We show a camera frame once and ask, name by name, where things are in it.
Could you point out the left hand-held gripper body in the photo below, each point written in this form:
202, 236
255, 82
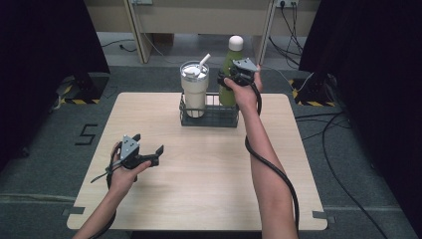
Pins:
130, 152

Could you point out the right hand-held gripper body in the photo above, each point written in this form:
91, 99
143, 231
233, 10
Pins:
244, 71

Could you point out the green bottle with white cap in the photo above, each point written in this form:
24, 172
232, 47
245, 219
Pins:
227, 96

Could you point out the white tumbler cup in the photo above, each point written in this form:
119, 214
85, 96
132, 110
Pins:
194, 91

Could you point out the person's right hand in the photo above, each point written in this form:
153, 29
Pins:
245, 94

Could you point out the person's left hand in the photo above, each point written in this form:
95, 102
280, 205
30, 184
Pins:
124, 177

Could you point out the stand base with striped tape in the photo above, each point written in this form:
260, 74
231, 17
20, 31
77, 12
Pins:
86, 89
315, 93

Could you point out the grey tape strip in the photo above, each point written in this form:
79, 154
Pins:
73, 210
323, 216

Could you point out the black curtain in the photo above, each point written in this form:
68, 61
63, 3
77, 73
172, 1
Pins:
371, 83
43, 66

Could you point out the white wall power socket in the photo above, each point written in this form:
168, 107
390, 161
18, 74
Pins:
287, 3
142, 1

